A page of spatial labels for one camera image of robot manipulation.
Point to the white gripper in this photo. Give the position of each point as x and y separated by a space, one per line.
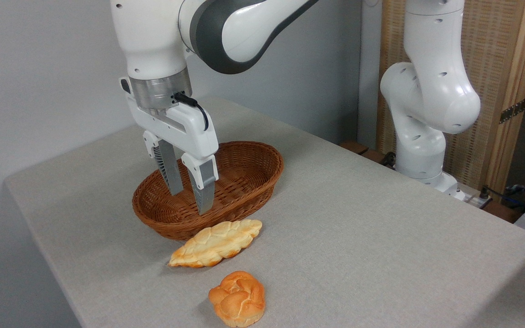
176 127

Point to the round knotted bread roll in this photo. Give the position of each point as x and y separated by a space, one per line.
237 298

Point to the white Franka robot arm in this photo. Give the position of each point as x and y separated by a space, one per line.
426 91

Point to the long braided bread loaf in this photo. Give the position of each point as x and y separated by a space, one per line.
217 241

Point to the brown wicker basket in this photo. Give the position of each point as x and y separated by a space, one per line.
249 173

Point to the dark metal screen hinge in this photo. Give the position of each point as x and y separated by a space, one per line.
513 110

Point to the wooden woven folding screen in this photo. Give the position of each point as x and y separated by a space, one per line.
495 45

